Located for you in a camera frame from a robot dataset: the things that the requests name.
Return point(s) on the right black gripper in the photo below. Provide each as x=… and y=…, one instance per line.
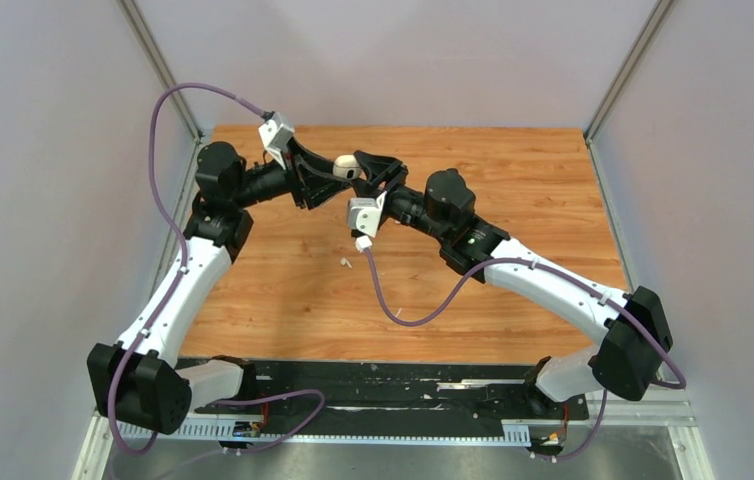
x=385, y=171

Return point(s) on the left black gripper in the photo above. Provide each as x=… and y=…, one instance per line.
x=302, y=182

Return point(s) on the white charging case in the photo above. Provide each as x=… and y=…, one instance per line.
x=346, y=167

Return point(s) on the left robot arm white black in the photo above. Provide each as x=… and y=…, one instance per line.
x=136, y=379

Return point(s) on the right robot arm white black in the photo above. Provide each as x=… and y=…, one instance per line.
x=629, y=330

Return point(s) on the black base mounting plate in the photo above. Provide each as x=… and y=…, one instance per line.
x=372, y=399

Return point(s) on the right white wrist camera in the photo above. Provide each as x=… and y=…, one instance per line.
x=364, y=218

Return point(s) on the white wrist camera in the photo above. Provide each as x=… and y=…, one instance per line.
x=364, y=218
x=275, y=134

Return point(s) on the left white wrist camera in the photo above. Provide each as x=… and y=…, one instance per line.
x=275, y=134

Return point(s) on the left corner aluminium post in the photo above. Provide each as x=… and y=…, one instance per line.
x=144, y=35

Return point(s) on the corner aluminium post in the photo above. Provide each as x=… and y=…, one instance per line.
x=144, y=35
x=640, y=46

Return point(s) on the right corner aluminium post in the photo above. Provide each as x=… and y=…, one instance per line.
x=640, y=46

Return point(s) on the aluminium rail frame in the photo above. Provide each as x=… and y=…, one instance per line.
x=229, y=427

